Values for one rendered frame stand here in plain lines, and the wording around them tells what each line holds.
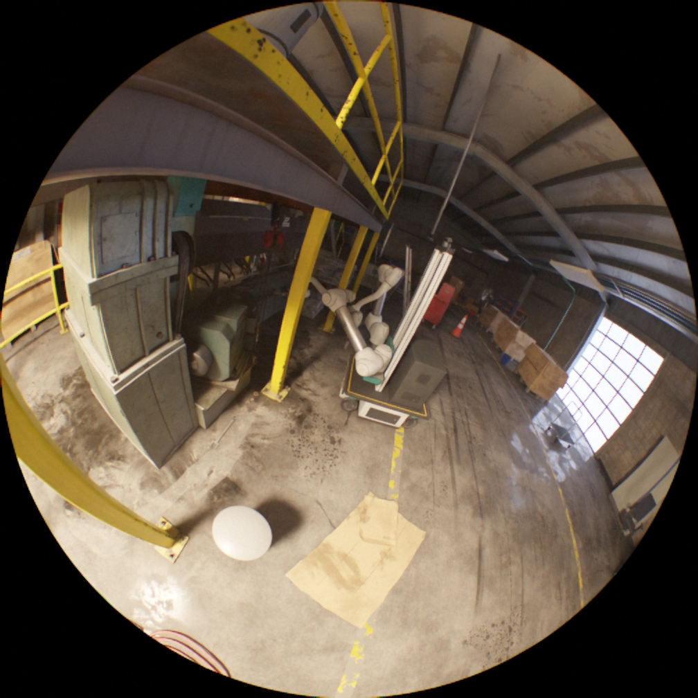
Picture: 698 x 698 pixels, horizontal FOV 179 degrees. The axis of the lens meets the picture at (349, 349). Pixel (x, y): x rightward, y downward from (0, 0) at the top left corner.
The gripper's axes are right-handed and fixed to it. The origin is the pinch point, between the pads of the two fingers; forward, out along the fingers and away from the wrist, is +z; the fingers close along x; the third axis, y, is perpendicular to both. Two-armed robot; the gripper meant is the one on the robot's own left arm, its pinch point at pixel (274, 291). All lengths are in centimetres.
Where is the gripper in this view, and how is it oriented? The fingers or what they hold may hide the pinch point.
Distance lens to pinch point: 221.6
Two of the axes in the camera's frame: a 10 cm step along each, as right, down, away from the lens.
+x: 5.3, 6.0, -6.0
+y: 3.3, -8.0, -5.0
